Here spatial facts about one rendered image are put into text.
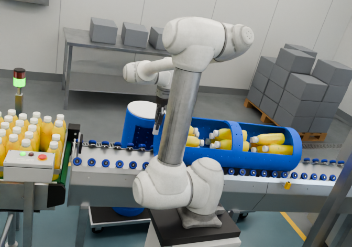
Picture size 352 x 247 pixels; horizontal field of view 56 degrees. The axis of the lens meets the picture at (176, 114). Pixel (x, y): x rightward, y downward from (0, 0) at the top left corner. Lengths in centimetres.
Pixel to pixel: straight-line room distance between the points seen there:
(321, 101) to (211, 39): 419
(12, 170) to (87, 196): 53
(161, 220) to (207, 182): 27
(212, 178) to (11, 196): 101
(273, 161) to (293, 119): 299
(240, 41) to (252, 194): 123
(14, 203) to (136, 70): 90
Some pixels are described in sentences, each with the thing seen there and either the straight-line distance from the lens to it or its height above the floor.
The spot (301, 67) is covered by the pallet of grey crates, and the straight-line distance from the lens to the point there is 525.
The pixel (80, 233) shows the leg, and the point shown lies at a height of 43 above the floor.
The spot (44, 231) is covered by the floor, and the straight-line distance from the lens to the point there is 281.
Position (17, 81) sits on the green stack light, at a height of 119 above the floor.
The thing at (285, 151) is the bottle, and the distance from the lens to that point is 215.
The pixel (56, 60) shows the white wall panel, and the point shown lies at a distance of 515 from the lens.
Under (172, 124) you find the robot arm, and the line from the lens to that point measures 120.
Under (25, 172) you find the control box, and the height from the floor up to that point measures 105.
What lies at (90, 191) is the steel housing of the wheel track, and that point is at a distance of 194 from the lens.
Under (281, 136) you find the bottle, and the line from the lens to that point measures 216.
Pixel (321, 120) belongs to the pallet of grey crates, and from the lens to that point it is 543.
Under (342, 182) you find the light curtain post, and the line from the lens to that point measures 214.
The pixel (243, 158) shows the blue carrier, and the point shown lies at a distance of 197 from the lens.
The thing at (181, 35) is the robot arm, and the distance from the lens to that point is 109.
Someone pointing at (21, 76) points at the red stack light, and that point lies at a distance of 213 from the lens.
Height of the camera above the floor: 202
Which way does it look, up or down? 25 degrees down
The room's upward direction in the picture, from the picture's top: 14 degrees clockwise
